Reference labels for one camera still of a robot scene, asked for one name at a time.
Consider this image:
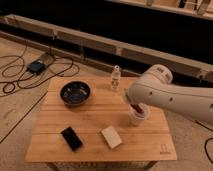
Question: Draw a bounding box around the black floor cable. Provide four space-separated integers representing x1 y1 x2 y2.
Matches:
0 39 81 144

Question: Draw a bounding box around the black power adapter box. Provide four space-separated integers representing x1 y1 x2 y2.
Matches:
27 61 45 75

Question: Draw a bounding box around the white pepper shaker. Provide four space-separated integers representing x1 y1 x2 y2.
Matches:
111 65 121 91

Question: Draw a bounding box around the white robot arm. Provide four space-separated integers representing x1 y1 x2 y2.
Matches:
125 64 213 125

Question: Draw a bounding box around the black cable at right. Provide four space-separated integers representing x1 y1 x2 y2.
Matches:
196 121 213 165

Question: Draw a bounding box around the black smartphone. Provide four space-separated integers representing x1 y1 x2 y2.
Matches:
61 127 83 151

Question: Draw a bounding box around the dark ceramic bowl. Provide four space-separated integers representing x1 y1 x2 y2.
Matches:
60 81 91 106

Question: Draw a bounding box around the white ceramic cup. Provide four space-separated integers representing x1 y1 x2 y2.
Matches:
130 106 149 126

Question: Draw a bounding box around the white rectangular sponge block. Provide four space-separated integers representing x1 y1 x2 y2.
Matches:
101 126 122 149

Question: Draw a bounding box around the wooden table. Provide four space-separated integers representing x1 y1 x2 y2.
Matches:
26 77 177 162

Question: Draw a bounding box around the wooden wall rail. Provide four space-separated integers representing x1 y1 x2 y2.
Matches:
0 15 213 81

